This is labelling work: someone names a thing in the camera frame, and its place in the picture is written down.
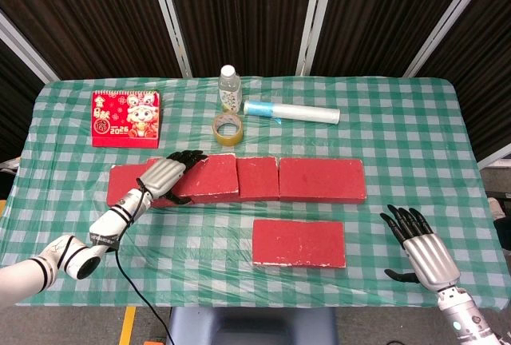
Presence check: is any roll of clear plastic bags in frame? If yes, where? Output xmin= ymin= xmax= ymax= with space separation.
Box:
xmin=243 ymin=99 xmax=342 ymax=125

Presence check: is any red brick with white-speckled edge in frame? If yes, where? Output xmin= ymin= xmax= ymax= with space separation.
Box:
xmin=145 ymin=153 xmax=240 ymax=205

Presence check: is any clear plastic bottle, white cap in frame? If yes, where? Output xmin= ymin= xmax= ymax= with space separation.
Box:
xmin=217 ymin=64 xmax=242 ymax=114

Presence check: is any white partition frame post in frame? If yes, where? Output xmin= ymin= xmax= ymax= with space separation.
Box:
xmin=402 ymin=0 xmax=494 ymax=78
xmin=295 ymin=0 xmax=339 ymax=77
xmin=145 ymin=0 xmax=193 ymax=78
xmin=0 ymin=11 xmax=61 ymax=85

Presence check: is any red brick with grey patch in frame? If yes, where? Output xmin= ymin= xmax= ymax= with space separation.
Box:
xmin=105 ymin=163 xmax=192 ymax=208

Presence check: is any black cable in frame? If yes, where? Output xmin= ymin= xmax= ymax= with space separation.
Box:
xmin=113 ymin=179 xmax=176 ymax=345

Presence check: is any green white checkered tablecloth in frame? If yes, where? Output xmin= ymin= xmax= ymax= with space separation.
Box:
xmin=0 ymin=76 xmax=511 ymax=310

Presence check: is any red brick with white-chipped side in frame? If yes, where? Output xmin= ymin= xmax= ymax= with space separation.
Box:
xmin=252 ymin=219 xmax=347 ymax=269

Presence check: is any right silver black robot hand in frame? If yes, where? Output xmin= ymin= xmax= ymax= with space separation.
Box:
xmin=378 ymin=204 xmax=462 ymax=292

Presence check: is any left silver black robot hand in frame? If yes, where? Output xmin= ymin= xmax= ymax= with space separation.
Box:
xmin=137 ymin=149 xmax=208 ymax=206

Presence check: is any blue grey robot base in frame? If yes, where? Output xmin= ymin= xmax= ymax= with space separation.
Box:
xmin=166 ymin=307 xmax=339 ymax=345

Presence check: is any plain red brick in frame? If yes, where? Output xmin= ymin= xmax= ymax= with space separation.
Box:
xmin=278 ymin=157 xmax=367 ymax=204
xmin=236 ymin=156 xmax=280 ymax=202

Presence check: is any yellow packing tape roll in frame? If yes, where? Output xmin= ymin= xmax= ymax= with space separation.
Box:
xmin=211 ymin=112 xmax=244 ymax=147

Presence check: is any red 2026 desk calendar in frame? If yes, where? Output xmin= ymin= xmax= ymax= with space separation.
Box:
xmin=90 ymin=89 xmax=161 ymax=149

